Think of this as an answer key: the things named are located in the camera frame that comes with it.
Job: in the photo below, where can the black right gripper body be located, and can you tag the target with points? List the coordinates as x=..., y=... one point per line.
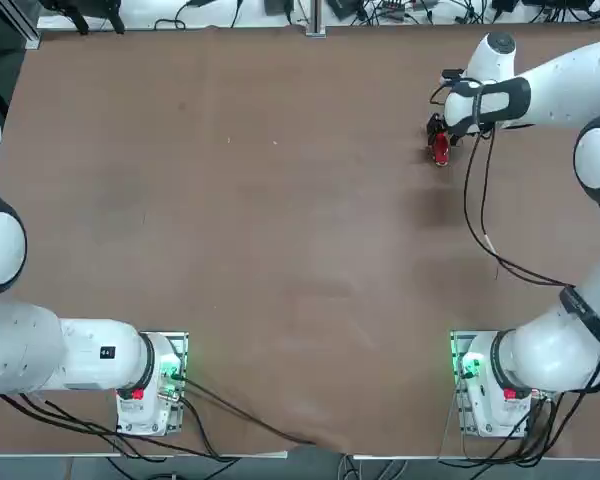
x=462, y=131

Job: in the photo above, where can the red toy car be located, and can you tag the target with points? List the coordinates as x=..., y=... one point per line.
x=440, y=150

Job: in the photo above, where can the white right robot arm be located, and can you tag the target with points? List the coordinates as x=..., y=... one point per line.
x=570, y=80

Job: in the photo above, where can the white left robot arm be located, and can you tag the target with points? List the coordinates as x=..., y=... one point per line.
x=30, y=350

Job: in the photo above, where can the black device with red marks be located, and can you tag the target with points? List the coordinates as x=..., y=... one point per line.
x=394, y=4

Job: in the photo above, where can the white table edge bracket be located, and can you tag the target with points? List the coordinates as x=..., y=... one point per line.
x=316, y=31

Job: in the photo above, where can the upright camera post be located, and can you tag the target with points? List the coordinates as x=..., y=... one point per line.
x=316, y=12

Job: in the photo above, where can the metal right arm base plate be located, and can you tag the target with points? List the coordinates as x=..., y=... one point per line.
x=456, y=350

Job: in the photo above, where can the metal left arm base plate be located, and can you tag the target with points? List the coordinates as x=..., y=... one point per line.
x=180, y=345

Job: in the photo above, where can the aluminium frame rail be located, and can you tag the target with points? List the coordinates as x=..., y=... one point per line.
x=22, y=22

